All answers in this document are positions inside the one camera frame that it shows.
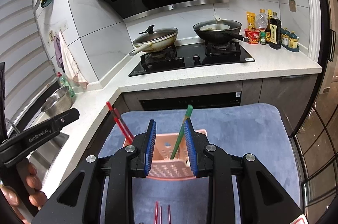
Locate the dark soy sauce bottle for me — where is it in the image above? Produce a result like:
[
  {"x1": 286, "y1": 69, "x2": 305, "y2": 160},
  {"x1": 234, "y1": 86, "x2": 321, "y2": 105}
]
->
[{"x1": 270, "y1": 12, "x2": 281, "y2": 50}]

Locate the small green cap jar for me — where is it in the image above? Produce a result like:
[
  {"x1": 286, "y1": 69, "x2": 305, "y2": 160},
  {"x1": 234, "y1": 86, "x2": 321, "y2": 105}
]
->
[{"x1": 260, "y1": 31, "x2": 266, "y2": 45}]

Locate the yellow cap sauce bottle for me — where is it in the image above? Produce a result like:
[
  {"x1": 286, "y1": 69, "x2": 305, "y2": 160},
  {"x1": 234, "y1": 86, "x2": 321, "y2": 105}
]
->
[{"x1": 265, "y1": 9, "x2": 273, "y2": 43}]

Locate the white hanging towel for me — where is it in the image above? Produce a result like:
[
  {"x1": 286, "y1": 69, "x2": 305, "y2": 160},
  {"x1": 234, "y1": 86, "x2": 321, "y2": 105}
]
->
[{"x1": 59, "y1": 31, "x2": 88, "y2": 89}]

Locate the green hanging strainer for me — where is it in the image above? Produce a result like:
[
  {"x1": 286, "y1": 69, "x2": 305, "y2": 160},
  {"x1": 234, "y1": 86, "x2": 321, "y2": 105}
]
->
[{"x1": 40, "y1": 0, "x2": 53, "y2": 8}]

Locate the black gas cooktop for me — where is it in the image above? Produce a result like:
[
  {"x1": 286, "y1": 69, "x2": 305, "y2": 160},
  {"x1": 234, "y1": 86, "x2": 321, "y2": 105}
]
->
[{"x1": 129, "y1": 42, "x2": 255, "y2": 77}]

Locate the blue fuzzy mat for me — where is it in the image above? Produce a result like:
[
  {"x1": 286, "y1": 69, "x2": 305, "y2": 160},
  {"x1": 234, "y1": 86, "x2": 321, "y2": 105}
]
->
[{"x1": 97, "y1": 103, "x2": 302, "y2": 224}]

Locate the clear plastic oil bottle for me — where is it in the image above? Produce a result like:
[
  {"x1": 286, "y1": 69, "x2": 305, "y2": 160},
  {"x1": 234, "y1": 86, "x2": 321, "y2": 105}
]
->
[{"x1": 255, "y1": 9, "x2": 267, "y2": 31}]

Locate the steel mixing bowl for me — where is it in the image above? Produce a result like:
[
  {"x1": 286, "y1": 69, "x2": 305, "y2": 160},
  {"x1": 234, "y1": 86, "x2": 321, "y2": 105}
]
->
[{"x1": 41, "y1": 86, "x2": 72, "y2": 117}]

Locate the pink plastic utensil basket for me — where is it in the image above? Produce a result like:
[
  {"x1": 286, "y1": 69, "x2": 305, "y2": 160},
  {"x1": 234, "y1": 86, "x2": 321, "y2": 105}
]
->
[{"x1": 123, "y1": 128, "x2": 208, "y2": 181}]

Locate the purple hanging cloth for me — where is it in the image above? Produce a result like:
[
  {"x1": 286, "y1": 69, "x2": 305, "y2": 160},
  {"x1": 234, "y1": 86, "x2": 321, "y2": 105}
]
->
[{"x1": 53, "y1": 34, "x2": 65, "y2": 72}]

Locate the red instant noodle cup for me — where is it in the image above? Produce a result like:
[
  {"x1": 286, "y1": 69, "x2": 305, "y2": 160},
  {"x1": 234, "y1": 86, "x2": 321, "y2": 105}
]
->
[{"x1": 244, "y1": 28, "x2": 261, "y2": 45}]

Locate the green dish soap bottle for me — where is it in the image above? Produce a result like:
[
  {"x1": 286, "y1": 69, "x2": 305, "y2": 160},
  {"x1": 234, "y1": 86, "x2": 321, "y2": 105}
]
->
[{"x1": 57, "y1": 72, "x2": 75, "y2": 97}]

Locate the yellow seasoning packet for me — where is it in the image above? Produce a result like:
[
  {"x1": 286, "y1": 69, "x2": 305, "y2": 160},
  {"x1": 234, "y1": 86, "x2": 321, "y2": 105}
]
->
[{"x1": 246, "y1": 11, "x2": 256, "y2": 30}]

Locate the dark red chopstick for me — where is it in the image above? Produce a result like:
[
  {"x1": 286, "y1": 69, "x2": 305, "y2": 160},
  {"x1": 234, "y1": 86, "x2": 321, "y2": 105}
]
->
[{"x1": 113, "y1": 107, "x2": 134, "y2": 142}]

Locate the stainless steel sink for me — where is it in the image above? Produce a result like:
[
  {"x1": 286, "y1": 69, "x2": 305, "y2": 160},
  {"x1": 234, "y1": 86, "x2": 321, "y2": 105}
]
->
[{"x1": 27, "y1": 133, "x2": 69, "y2": 180}]

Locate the beige wok with lid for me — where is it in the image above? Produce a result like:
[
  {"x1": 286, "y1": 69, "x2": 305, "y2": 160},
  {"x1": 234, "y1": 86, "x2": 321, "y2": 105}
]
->
[{"x1": 129, "y1": 25, "x2": 178, "y2": 56}]

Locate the green chopstick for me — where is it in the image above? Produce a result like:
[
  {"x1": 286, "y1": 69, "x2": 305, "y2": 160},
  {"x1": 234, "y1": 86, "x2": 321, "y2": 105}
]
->
[{"x1": 170, "y1": 105, "x2": 193, "y2": 160}]

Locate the black frying pan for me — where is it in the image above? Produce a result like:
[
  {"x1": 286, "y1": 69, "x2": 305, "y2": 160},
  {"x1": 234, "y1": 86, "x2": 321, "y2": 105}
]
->
[{"x1": 193, "y1": 15, "x2": 249, "y2": 44}]

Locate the person's left hand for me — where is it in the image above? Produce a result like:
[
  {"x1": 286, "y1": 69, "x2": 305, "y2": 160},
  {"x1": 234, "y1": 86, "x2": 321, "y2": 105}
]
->
[{"x1": 1, "y1": 159, "x2": 47, "y2": 223}]

